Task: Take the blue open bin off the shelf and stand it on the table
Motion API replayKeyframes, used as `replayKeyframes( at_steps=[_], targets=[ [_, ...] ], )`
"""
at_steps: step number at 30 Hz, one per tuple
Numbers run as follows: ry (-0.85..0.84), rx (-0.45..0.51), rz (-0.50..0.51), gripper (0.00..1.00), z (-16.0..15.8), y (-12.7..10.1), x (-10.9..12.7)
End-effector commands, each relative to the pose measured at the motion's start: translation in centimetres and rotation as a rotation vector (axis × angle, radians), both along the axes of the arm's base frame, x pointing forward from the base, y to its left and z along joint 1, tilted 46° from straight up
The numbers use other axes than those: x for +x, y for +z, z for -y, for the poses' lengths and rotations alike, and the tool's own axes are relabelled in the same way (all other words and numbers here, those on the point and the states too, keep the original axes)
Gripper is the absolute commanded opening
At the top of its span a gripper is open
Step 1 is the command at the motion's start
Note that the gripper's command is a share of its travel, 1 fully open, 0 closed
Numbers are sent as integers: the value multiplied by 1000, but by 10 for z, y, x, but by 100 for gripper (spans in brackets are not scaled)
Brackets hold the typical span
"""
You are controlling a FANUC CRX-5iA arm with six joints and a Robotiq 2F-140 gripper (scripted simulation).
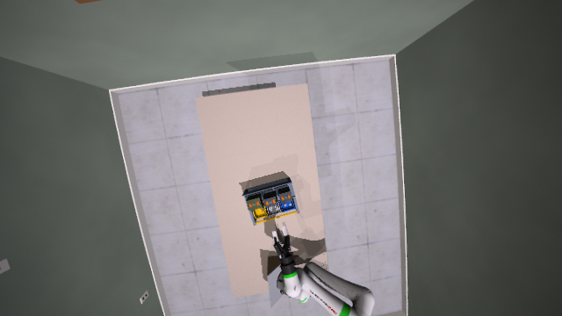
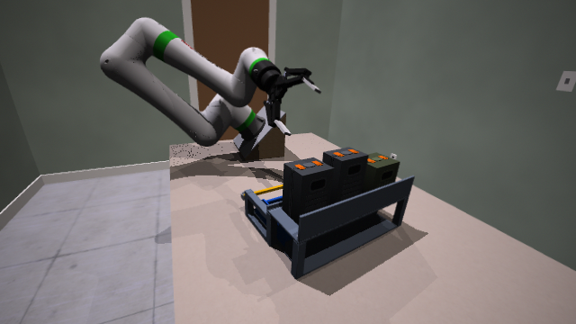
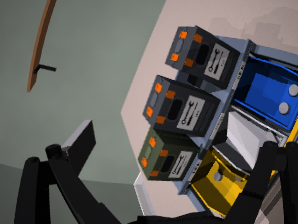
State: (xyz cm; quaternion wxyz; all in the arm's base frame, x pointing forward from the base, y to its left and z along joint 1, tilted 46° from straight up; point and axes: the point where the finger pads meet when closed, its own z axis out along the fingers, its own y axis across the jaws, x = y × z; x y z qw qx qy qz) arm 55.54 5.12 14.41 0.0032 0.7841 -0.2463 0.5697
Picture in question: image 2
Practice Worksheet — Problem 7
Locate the yellow bar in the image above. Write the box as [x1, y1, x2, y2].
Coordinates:
[254, 184, 283, 195]

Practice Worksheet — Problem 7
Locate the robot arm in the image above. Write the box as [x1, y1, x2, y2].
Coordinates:
[100, 18, 281, 147]

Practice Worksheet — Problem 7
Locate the olive green tool case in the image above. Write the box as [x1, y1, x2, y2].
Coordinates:
[362, 152, 400, 194]

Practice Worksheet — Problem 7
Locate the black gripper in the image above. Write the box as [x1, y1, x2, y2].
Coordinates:
[261, 67, 321, 136]

